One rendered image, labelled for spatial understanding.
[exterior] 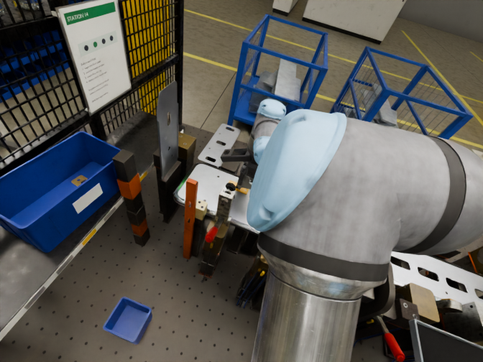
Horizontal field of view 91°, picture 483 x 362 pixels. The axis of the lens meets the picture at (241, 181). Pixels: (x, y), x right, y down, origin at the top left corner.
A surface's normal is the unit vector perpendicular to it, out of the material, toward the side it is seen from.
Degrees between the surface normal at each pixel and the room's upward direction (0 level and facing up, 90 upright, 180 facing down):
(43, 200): 0
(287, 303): 59
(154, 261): 0
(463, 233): 69
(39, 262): 0
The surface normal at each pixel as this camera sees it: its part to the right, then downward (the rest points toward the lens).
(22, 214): 0.20, -0.65
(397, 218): 0.19, 0.33
